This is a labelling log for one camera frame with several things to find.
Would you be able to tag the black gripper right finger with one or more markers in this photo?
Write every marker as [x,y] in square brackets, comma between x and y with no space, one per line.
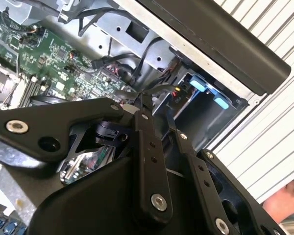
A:
[225,191]

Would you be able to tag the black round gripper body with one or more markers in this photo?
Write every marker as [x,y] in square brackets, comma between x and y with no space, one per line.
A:
[93,205]

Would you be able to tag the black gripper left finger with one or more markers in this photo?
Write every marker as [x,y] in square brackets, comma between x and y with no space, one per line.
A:
[39,117]

